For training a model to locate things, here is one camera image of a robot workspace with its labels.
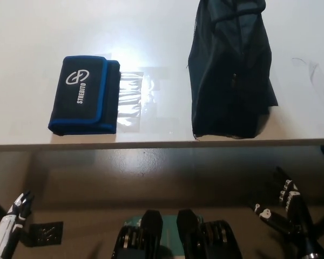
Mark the black fabric lunch bag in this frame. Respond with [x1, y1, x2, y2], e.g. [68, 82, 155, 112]
[187, 0, 280, 141]

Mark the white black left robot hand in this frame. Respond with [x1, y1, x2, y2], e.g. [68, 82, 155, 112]
[0, 190, 35, 259]

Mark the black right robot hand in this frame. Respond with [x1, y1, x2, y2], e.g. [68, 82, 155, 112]
[249, 166, 319, 249]

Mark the clear plastic bag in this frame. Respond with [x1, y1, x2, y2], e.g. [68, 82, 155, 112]
[115, 70, 163, 133]

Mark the black blue-trimmed Strebito pouch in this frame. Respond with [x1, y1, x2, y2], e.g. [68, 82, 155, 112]
[47, 56, 120, 136]

